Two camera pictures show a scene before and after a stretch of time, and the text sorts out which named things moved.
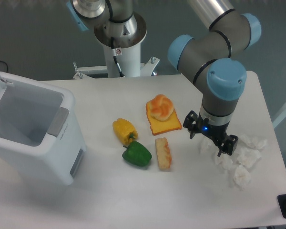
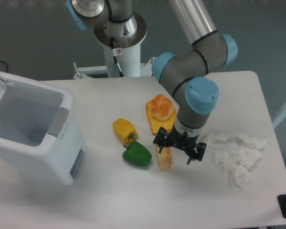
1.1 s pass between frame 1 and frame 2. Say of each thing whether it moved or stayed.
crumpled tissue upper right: stayed
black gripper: moved
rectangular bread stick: stayed
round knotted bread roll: stayed
